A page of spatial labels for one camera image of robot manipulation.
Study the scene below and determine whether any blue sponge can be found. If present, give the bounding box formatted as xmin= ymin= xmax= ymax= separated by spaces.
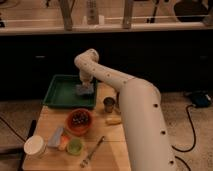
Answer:
xmin=76 ymin=84 xmax=94 ymax=96

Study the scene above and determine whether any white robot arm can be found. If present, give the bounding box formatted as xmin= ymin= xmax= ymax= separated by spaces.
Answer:
xmin=74 ymin=49 xmax=178 ymax=171

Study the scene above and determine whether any green plastic tray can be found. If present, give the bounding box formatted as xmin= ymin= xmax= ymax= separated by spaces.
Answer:
xmin=43 ymin=75 xmax=97 ymax=109

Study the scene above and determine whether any small metal cup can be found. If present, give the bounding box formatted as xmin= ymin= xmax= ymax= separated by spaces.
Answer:
xmin=103 ymin=97 xmax=115 ymax=113

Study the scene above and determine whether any orange bowl with grapes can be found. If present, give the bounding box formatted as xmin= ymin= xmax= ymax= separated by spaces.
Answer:
xmin=65 ymin=108 xmax=93 ymax=136

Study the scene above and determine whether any yellow banana toy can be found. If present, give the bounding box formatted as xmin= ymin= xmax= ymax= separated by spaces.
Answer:
xmin=106 ymin=117 xmax=121 ymax=125

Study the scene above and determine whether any orange toy piece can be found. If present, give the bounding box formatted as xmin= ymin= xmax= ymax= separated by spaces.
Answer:
xmin=58 ymin=136 xmax=69 ymax=151

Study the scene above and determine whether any small green cup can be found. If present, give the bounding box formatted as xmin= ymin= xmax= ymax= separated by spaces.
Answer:
xmin=66 ymin=138 xmax=83 ymax=156

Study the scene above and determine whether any grey blue cloth piece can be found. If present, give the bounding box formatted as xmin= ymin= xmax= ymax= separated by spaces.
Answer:
xmin=47 ymin=126 xmax=64 ymax=147

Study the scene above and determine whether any blue black device on floor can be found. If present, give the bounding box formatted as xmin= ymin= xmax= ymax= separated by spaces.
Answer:
xmin=186 ymin=91 xmax=211 ymax=108

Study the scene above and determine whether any black cable on floor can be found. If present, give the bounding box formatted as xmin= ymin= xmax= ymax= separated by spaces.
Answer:
xmin=171 ymin=103 xmax=198 ymax=171

